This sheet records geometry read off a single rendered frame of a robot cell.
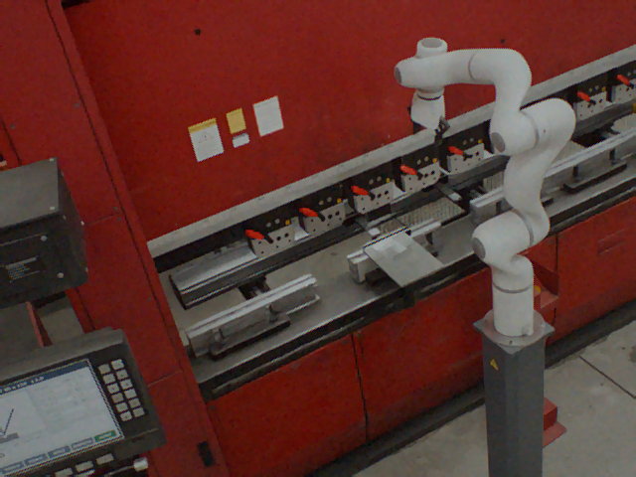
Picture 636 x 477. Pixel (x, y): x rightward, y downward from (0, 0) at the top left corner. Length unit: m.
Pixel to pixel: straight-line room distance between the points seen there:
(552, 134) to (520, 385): 0.90
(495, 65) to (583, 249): 1.60
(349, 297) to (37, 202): 1.47
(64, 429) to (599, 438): 2.29
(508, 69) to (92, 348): 1.17
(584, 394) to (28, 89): 2.67
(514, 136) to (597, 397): 1.96
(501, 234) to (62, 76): 1.21
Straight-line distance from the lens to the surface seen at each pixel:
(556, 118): 1.96
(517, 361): 2.45
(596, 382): 3.71
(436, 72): 2.15
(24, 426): 1.92
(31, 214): 1.62
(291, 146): 2.47
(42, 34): 1.92
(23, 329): 3.02
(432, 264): 2.73
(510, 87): 1.94
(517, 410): 2.62
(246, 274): 2.97
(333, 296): 2.85
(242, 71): 2.32
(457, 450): 3.43
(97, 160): 2.04
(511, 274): 2.25
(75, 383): 1.84
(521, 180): 2.04
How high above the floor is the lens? 2.69
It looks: 35 degrees down
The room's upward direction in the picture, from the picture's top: 11 degrees counter-clockwise
